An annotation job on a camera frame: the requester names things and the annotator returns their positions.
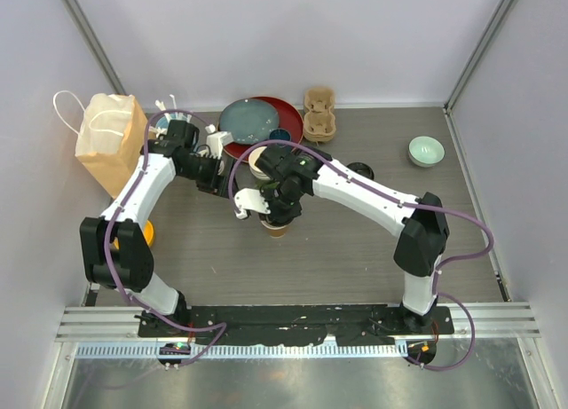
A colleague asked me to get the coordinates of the aluminium frame rail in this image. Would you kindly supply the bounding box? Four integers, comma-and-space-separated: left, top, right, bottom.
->
57, 303, 540, 341

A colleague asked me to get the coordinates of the small dark blue bowl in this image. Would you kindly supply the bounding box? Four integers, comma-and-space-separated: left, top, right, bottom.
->
269, 128, 292, 141

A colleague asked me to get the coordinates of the orange round dish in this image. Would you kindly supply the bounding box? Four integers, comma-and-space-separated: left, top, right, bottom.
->
113, 219, 156, 249

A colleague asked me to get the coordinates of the white slotted cable duct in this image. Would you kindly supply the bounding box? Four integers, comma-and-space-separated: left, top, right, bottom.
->
75, 341, 407, 360

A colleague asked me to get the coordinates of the black cup lid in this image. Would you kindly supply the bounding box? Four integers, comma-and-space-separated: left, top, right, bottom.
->
347, 162, 375, 180

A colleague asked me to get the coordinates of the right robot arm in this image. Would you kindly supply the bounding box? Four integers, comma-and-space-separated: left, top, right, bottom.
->
248, 145, 450, 334

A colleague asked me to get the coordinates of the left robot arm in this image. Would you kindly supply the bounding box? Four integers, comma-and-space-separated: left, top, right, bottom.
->
79, 120, 233, 337

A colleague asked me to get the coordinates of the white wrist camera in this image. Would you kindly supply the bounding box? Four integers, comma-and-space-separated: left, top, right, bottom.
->
205, 124, 233, 158
233, 188, 270, 220

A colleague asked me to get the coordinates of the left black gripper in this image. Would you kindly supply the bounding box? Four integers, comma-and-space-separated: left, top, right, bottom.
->
178, 153, 239, 199

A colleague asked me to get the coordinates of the green paper cup stack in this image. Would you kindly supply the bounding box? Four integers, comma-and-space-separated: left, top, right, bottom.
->
248, 146, 278, 192

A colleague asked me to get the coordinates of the blue-grey ceramic plate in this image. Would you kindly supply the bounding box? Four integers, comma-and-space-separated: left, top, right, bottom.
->
218, 98, 280, 146

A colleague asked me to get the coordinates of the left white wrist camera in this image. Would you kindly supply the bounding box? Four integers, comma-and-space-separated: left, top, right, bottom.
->
205, 124, 233, 158

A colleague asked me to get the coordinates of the light blue cylinder holder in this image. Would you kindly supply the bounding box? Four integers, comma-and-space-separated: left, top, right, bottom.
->
154, 115, 170, 136

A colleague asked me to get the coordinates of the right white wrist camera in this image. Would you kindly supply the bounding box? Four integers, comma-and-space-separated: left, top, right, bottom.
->
233, 188, 270, 220

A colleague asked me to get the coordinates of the cardboard cup carrier stack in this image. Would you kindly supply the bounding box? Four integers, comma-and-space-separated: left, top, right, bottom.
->
303, 86, 336, 143

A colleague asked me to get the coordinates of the brown paper bag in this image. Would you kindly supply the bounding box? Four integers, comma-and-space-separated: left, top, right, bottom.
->
66, 93, 147, 199

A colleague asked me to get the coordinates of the pale green ceramic bowl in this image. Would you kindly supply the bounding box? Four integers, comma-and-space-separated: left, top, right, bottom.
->
408, 136, 446, 168

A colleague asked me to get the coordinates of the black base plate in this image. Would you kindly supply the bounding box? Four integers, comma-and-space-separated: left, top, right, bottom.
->
135, 304, 454, 347

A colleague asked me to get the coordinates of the single brown paper cup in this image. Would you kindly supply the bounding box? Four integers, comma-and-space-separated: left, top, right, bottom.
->
261, 221, 289, 239

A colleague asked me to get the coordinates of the red round tray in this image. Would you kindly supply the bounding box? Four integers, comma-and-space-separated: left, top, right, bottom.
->
225, 97, 303, 158

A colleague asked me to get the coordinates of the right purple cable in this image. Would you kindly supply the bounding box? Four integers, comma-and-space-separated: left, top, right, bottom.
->
228, 140, 496, 374

